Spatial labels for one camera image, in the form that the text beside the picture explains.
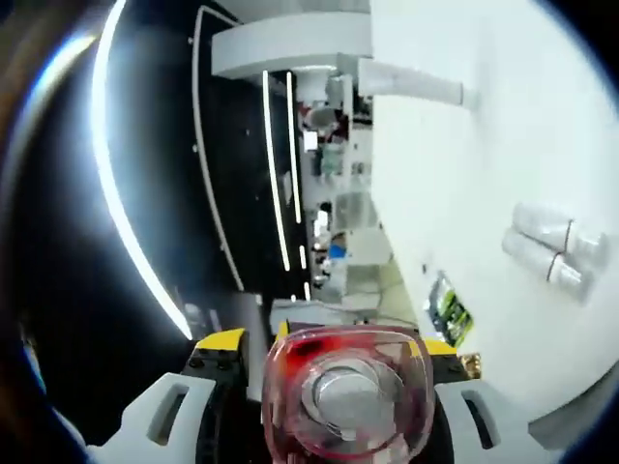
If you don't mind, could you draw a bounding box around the red-capped skincare bottle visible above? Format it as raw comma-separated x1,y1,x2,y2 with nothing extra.
260,326,435,461

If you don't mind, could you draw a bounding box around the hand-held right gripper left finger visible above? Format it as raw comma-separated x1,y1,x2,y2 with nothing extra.
85,327,266,464

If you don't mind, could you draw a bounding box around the green black skincare sachet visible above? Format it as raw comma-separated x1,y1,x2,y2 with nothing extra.
427,271,476,348

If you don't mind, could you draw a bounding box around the gold skincare sachet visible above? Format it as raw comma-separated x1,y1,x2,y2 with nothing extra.
457,352,484,382

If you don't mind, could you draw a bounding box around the white skincare tube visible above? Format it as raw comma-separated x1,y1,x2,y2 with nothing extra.
356,56,478,111

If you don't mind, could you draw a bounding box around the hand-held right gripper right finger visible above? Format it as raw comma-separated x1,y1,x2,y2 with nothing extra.
420,336,534,464

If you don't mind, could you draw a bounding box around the silver skincare bottle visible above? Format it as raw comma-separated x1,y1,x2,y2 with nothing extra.
500,229,597,305
512,201,611,265

